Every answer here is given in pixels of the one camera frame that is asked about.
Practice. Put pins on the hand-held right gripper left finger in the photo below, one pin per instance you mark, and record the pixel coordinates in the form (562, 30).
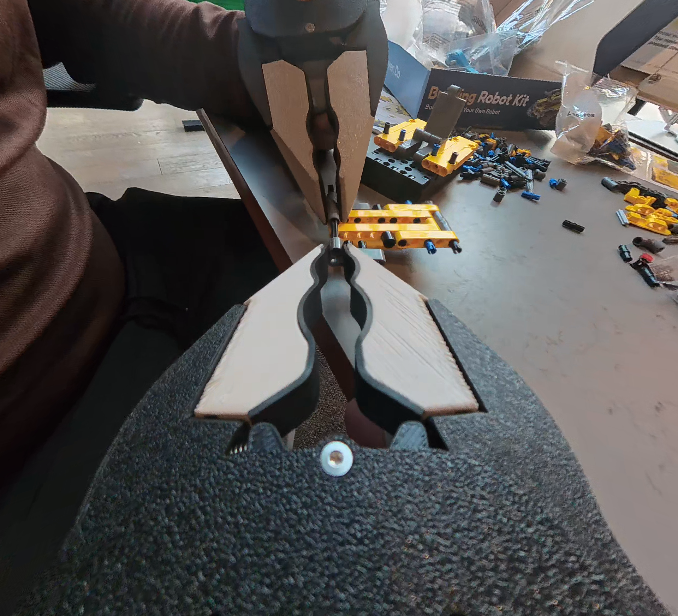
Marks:
(254, 362)

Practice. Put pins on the sticker sheet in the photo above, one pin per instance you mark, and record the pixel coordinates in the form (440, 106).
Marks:
(593, 118)

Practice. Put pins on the cluster of yellow bricks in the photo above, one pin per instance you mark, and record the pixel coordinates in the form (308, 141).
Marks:
(646, 208)

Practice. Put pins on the yellow black brick vehicle model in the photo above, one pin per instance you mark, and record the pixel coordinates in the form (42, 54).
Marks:
(408, 166)

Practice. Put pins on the grey desk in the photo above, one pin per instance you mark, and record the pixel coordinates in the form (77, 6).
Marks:
(551, 362)

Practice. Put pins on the clear plastic bag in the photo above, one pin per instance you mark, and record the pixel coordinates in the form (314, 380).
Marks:
(456, 12)

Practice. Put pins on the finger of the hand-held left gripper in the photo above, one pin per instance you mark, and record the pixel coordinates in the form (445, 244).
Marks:
(288, 118)
(355, 108)

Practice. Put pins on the pile of small bricks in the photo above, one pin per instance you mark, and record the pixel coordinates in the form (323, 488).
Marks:
(509, 166)

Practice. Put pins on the yellow brick panel piece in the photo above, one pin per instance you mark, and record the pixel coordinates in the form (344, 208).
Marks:
(397, 224)

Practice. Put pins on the black stand panel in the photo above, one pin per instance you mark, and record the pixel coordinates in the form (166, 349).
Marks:
(636, 28)

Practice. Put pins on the blue cardboard box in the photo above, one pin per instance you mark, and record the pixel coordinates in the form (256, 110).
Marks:
(487, 102)

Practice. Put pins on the small black pin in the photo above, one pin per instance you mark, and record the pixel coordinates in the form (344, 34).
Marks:
(573, 225)

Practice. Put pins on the person's left forearm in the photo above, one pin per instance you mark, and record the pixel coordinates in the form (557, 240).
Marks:
(148, 34)

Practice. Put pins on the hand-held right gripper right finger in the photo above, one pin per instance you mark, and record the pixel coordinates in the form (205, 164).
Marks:
(418, 357)

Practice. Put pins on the person's black trousers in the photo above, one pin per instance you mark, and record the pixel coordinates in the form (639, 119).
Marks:
(180, 256)

